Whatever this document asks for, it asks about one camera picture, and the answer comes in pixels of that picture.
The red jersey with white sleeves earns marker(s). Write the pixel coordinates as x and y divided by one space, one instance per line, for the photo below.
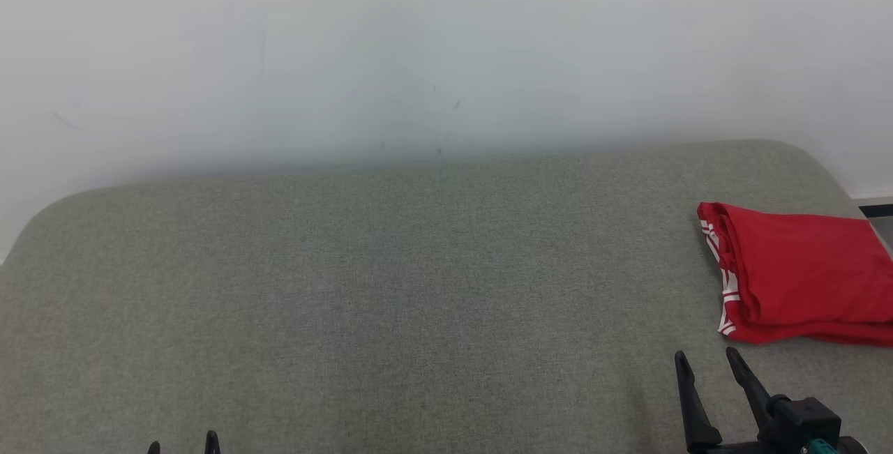
802 266

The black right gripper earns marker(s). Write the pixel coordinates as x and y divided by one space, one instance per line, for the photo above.
799 426

